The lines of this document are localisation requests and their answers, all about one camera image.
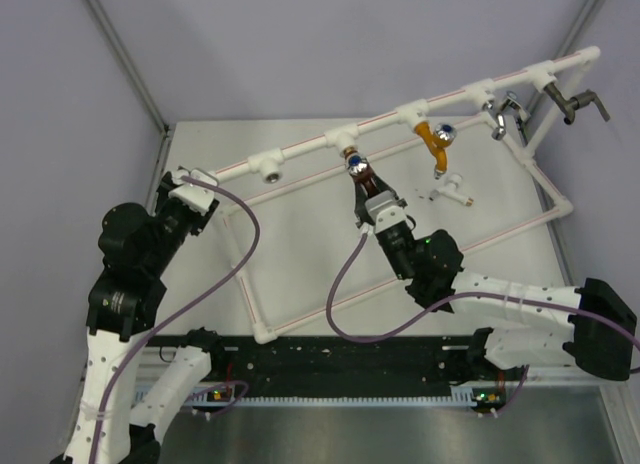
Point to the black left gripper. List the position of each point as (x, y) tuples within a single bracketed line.
[(200, 223)]

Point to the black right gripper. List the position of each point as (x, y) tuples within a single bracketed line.
[(362, 198)]

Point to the brown faucet chrome knob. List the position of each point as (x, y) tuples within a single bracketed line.
[(361, 173)]

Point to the white pipe frame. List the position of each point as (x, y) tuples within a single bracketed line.
[(434, 122)]

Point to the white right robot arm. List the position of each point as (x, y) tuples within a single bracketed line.
[(587, 326)]

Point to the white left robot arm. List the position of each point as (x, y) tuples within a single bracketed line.
[(137, 247)]

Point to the white plastic faucet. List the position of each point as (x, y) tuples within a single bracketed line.
[(450, 190)]

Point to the orange faucet blue cap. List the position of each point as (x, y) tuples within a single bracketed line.
[(437, 140)]

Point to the chrome lever faucet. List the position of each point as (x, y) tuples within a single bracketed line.
[(509, 105)]

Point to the dark grey lever faucet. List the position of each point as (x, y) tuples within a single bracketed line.
[(569, 106)]

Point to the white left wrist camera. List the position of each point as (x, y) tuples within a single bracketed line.
[(197, 198)]

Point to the aluminium frame rail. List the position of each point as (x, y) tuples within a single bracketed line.
[(92, 382)]

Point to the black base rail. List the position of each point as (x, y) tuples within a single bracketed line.
[(325, 367)]

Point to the white slotted cable duct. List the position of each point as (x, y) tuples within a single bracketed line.
[(455, 397)]

